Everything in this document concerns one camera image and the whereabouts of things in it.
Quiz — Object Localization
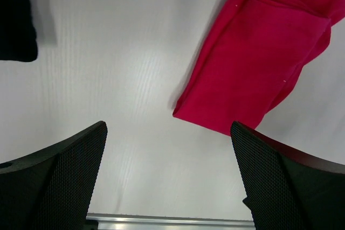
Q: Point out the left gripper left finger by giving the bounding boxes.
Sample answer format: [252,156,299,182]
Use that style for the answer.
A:
[1,121,107,229]

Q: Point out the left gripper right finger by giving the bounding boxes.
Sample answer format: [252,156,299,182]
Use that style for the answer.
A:
[231,122,344,229]

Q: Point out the magenta t shirt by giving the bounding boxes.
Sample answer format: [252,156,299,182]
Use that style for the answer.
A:
[173,0,344,135]

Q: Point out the black folded t shirt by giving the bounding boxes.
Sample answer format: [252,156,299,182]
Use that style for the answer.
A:
[1,0,38,62]

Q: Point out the aluminium front rail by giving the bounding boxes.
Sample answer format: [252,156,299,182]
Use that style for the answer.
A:
[86,213,255,230]

